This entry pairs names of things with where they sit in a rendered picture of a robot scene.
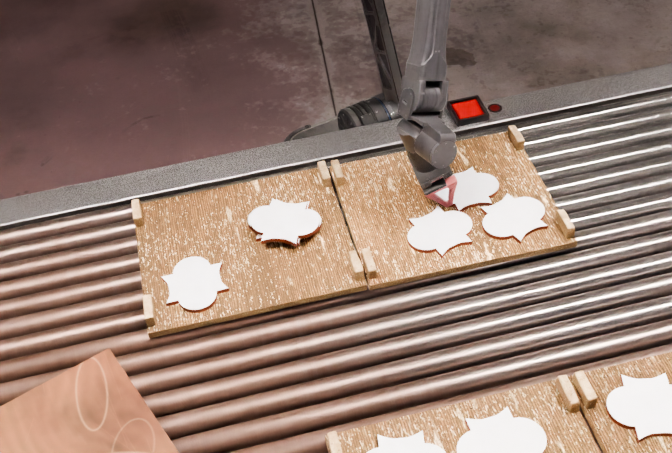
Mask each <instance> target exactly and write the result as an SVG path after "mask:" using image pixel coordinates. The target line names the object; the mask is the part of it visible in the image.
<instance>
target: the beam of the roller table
mask: <svg viewBox="0 0 672 453"><path fill-rule="evenodd" d="M669 91H672V63H669V64H664V65H659V66H654V67H649V68H645V69H640V70H635V71H630V72H625V73H620V74H615V75H610V76H605V77H600V78H595V79H591V80H586V81H581V82H576V83H571V84H566V85H561V86H556V87H551V88H546V89H541V90H537V91H532V92H527V93H522V94H517V95H512V96H507V97H502V98H497V99H492V100H487V101H483V104H484V106H485V107H486V109H487V111H488V113H489V114H490V117H489V120H488V121H483V122H478V123H474V124H469V125H464V126H459V127H457V125H456V124H455V122H454V120H453V118H452V116H451V115H450V113H449V111H448V109H446V110H443V114H442V118H441V119H442V120H443V121H444V122H445V125H446V126H447V127H448V128H450V129H451V130H452V131H453V132H454V133H455V134H456V136H457V135H462V134H467V133H472V132H476V131H481V130H486V129H491V128H496V127H500V126H505V125H510V124H515V123H520V122H524V121H529V120H534V119H539V118H544V117H548V116H553V115H558V114H563V113H568V112H573V111H577V110H582V109H587V108H592V107H597V106H601V105H606V104H611V103H616V102H621V101H625V100H630V99H635V98H640V97H645V96H649V95H654V94H659V93H664V92H669ZM490 104H499V105H501V106H502V110H501V111H500V112H491V111H489V110H488V106H489V105H490ZM402 119H403V118H399V119H394V120H389V121H384V122H380V123H375V124H370V125H365V126H360V127H355V128H350V129H345V130H340V131H335V132H330V133H326V134H321V135H316V136H311V137H306V138H301V139H296V140H291V141H286V142H281V143H277V144H272V145H267V146H262V147H257V148H252V149H247V150H242V151H237V152H232V153H227V154H223V155H218V156H213V157H208V158H203V159H198V160H193V161H188V162H183V163H178V164H173V165H169V166H164V167H159V168H154V169H149V170H144V171H139V172H134V173H129V174H124V175H119V176H115V177H110V178H105V179H100V180H95V181H90V182H85V183H80V184H75V185H70V186H66V187H61V188H56V189H51V190H46V191H41V192H36V193H31V194H26V195H21V196H16V197H12V198H7V199H2V200H0V230H5V229H10V228H15V227H20V226H24V225H29V224H34V223H39V222H44V221H48V220H53V219H58V218H63V217H68V216H72V215H77V214H82V213H87V212H92V211H96V210H101V209H106V208H111V207H116V206H121V205H125V204H130V203H131V201H132V200H134V199H139V200H140V201H145V200H149V199H154V198H159V197H164V196H169V195H173V194H178V193H183V192H188V191H193V190H197V189H202V188H207V187H212V186H217V185H221V184H226V183H231V182H236V181H241V180H246V179H250V178H255V177H260V176H265V175H270V174H274V173H279V172H284V171H289V170H294V169H298V168H303V167H308V166H313V165H318V164H317V162H320V161H325V163H327V162H331V160H342V159H347V158H351V157H356V156H361V155H366V154H371V153H375V152H380V151H385V150H390V149H395V148H399V147H404V144H403V142H402V140H401V138H400V136H399V134H398V132H397V125H398V123H399V122H400V121H401V120H402Z"/></svg>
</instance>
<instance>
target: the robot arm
mask: <svg viewBox="0 0 672 453"><path fill-rule="evenodd" d="M450 6H451V0H417V3H416V12H415V22H414V31H413V39H412V45H411V50H410V54H409V57H408V60H407V62H406V70H405V76H402V86H401V96H400V102H399V106H398V111H397V113H398V114H400V115H401V116H402V117H403V119H402V120H401V121H400V122H399V123H398V125H397V132H398V134H399V136H400V138H401V140H402V142H403V144H404V146H405V148H406V150H407V153H408V154H407V157H408V159H409V161H410V165H411V167H412V169H413V171H414V173H415V175H416V177H417V180H418V182H419V184H420V186H421V188H422V190H423V192H424V194H425V196H426V197H427V198H429V199H432V200H434V201H436V202H438V203H440V204H441V205H443V206H445V207H449V206H451V205H453V199H454V193H455V190H456V186H457V183H458V182H457V179H456V177H455V175H453V172H452V170H451V168H450V166H449V165H450V164H451V163H452V162H453V161H454V159H455V157H456V155H457V146H456V144H455V141H456V134H455V133H454V132H453V131H452V130H451V129H450V128H448V127H447V126H446V125H445V122H444V121H443V120H442V119H441V118H442V114H443V110H446V106H447V102H448V87H449V80H446V73H447V64H446V41H447V32H448V23H449V14H450ZM452 175H453V176H452ZM443 177H444V178H443ZM446 188H448V189H449V194H448V200H447V201H445V200H444V199H442V198H441V197H439V196H438V195H436V194H435V193H437V192H439V191H441V190H443V189H446Z"/></svg>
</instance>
